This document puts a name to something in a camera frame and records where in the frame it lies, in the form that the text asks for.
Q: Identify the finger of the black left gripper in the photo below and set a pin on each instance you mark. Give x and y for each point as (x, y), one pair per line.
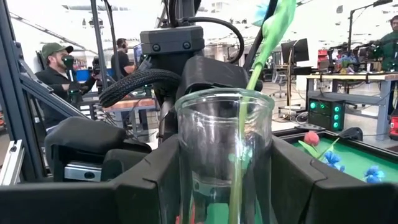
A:
(259, 37)

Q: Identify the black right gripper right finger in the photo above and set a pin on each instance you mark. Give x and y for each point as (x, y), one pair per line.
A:
(342, 205)

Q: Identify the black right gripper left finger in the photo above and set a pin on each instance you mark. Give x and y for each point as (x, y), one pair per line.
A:
(77, 205)

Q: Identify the blue flower pale green stem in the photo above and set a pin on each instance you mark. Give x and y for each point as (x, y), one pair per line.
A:
(273, 31)

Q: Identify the blue flower spray green stems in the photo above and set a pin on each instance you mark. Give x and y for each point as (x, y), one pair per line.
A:
(332, 158)

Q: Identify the clear glass vase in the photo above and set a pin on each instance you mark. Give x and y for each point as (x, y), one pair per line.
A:
(205, 140)

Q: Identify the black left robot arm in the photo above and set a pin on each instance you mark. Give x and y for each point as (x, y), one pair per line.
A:
(199, 74)

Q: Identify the black computer monitor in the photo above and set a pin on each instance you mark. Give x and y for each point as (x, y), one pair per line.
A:
(295, 49)

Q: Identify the black rounded device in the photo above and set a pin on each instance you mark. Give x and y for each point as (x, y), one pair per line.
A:
(351, 133)

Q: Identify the silver aluminium extrusion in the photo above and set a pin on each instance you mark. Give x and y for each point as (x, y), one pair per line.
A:
(11, 161)

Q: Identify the black boom stand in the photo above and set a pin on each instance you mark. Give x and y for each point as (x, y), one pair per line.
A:
(350, 31)

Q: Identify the black box green lights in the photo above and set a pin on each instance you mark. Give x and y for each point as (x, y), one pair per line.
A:
(325, 113)

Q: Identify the red box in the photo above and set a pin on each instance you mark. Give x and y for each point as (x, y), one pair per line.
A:
(394, 124)

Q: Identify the wooden top workbench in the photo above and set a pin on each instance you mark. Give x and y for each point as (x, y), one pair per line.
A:
(130, 104)
(357, 76)

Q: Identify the person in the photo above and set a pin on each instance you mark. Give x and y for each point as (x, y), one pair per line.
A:
(390, 46)
(56, 81)
(122, 59)

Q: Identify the black stand pole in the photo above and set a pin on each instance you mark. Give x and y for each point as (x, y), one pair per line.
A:
(111, 37)
(98, 46)

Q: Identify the black table edge rail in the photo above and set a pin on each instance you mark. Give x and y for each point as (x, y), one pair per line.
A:
(379, 146)

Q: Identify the dark metal cell frame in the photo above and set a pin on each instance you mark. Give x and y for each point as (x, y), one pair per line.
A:
(18, 77)

